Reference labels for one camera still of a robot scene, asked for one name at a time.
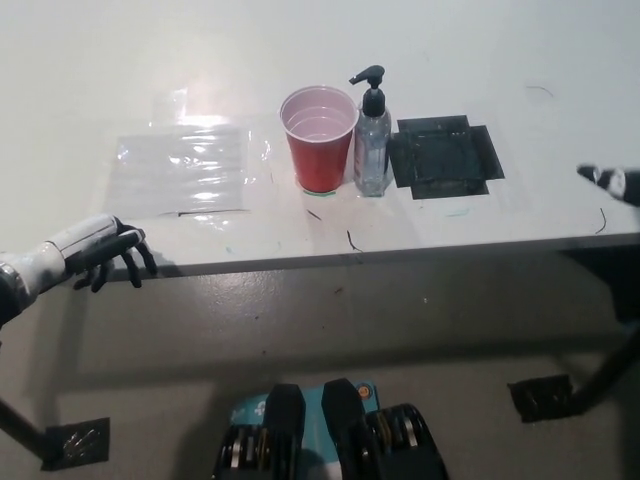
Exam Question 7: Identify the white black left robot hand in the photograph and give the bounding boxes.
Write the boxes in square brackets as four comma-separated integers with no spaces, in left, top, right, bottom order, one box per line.
[0,213,159,306]

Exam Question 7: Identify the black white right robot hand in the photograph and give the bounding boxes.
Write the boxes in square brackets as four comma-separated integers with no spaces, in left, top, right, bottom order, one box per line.
[577,163,640,209]

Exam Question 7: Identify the black tape square patch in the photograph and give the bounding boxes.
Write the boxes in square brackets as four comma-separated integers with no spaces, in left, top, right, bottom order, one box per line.
[388,115,505,201]

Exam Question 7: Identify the clear plastic sheet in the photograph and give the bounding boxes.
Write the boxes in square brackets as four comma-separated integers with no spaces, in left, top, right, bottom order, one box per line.
[104,124,251,217]

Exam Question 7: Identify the clear soap pump bottle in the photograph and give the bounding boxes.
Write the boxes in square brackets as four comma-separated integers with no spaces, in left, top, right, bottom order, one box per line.
[348,65,394,198]

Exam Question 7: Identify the green tape ring marker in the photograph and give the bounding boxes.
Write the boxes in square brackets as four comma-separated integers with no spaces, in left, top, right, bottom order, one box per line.
[301,184,341,200]

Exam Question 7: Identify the red plastic cup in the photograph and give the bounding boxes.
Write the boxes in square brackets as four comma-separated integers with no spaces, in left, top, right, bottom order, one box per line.
[278,85,359,194]

